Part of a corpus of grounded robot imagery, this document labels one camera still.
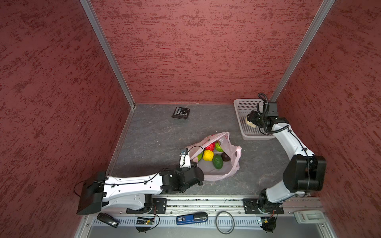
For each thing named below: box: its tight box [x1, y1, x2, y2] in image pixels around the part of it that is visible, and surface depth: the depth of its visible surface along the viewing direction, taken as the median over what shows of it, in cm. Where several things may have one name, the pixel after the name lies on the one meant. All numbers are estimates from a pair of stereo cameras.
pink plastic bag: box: [187, 131, 242, 181], surface depth 77 cm
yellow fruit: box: [202, 149, 214, 162], surface depth 89 cm
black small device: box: [96, 212, 121, 229], surface depth 70 cm
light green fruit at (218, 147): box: [215, 141, 224, 153], surface depth 92 cm
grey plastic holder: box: [293, 210, 327, 225], surface depth 71 cm
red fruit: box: [204, 141, 216, 152], surface depth 93 cm
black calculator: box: [171, 106, 191, 120], surface depth 116 cm
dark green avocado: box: [212, 154, 224, 170], surface depth 87 cm
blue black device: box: [176, 212, 209, 226], surface depth 70 cm
